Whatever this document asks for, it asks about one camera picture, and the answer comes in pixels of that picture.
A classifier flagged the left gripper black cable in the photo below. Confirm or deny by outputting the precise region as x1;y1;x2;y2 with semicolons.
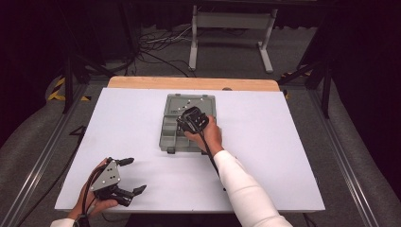
73;163;110;227

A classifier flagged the yellow and black floor tape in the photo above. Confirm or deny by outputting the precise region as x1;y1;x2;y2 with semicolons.
46;77;93;102

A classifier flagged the person's left hand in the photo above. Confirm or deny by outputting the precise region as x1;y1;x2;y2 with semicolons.
66;158;120;220

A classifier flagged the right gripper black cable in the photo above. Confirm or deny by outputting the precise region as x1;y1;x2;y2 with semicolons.
198;131;227;192

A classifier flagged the bundle of floor cables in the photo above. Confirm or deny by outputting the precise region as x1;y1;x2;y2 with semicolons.
135;24;197;79

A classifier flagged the black metal stand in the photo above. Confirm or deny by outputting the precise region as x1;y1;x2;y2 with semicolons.
277;56;333;119

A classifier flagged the grey transparent compartment box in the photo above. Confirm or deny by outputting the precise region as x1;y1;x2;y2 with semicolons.
159;93;221;155

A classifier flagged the aluminium rail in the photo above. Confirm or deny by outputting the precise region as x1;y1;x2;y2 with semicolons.
0;84;90;227
306;89;381;227

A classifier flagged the person's right hand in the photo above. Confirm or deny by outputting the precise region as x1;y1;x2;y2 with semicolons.
183;114;224;157

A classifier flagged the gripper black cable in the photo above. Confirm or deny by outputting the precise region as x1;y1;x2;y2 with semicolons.
198;131;227;192
73;163;110;227

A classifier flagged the white metal stand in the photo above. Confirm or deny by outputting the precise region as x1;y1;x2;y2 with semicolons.
188;5;278;74

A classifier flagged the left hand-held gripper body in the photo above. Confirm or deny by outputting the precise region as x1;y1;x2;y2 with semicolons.
89;157;136;208

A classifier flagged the black triangular bracket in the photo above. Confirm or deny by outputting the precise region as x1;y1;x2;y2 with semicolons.
69;125;87;146

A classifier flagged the black tripod stand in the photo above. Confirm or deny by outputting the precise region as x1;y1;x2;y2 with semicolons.
61;51;116;114

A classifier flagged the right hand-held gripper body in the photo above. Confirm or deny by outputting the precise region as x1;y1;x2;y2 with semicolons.
180;106;211;134

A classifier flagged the wooden table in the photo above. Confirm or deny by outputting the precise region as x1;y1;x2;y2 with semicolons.
107;76;281;93

